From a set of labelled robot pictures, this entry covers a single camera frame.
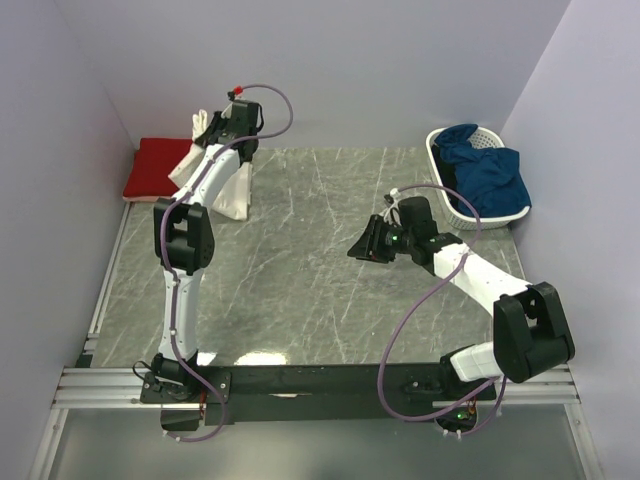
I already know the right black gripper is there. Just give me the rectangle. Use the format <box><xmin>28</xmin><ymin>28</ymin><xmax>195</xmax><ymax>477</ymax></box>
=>
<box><xmin>346</xmin><ymin>215</ymin><xmax>415</xmax><ymax>265</ymax></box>

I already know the cream white t shirt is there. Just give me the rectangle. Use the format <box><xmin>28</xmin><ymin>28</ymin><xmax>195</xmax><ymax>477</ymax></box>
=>
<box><xmin>168</xmin><ymin>109</ymin><xmax>252</xmax><ymax>221</ymax></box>

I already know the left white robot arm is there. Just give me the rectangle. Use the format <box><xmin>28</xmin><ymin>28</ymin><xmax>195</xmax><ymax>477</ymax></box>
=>
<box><xmin>151</xmin><ymin>99</ymin><xmax>264</xmax><ymax>402</ymax></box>

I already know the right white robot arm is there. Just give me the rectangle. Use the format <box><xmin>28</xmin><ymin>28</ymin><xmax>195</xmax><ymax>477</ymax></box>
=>
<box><xmin>347</xmin><ymin>197</ymin><xmax>575</xmax><ymax>399</ymax></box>

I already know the folded red t shirt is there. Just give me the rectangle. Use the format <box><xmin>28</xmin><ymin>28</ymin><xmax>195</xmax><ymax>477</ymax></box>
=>
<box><xmin>122</xmin><ymin>138</ymin><xmax>192</xmax><ymax>198</ymax></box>

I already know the folded pink t shirt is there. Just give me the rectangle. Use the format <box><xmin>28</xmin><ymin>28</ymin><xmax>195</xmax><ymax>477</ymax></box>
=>
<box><xmin>122</xmin><ymin>195</ymin><xmax>166</xmax><ymax>203</ymax></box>

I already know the crumpled blue t shirt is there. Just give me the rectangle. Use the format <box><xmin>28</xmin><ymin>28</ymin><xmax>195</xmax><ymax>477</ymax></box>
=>
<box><xmin>432</xmin><ymin>124</ymin><xmax>532</xmax><ymax>219</ymax></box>

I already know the white plastic laundry basket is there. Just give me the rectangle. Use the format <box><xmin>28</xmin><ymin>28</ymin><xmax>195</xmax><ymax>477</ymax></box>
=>
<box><xmin>425</xmin><ymin>126</ymin><xmax>531</xmax><ymax>231</ymax></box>

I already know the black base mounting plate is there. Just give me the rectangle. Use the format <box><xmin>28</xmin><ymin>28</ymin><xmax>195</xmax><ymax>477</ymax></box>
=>
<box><xmin>140</xmin><ymin>360</ymin><xmax>497</xmax><ymax>431</ymax></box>

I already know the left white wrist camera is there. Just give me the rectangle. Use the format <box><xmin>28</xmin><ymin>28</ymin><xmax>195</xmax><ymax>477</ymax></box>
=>
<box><xmin>222</xmin><ymin>86</ymin><xmax>246</xmax><ymax>119</ymax></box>

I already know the aluminium extrusion rail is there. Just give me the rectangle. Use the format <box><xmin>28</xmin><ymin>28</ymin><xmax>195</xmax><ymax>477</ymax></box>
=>
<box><xmin>52</xmin><ymin>319</ymin><xmax>584</xmax><ymax>410</ymax></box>

